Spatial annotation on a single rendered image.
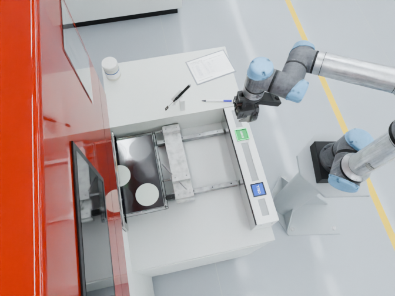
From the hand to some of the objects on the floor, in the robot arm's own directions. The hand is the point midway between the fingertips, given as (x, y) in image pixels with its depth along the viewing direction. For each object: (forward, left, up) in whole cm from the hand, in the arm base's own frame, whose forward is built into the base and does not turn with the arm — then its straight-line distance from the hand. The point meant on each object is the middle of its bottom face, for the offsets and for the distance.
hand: (248, 118), depth 130 cm
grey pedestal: (-59, +18, -107) cm, 123 cm away
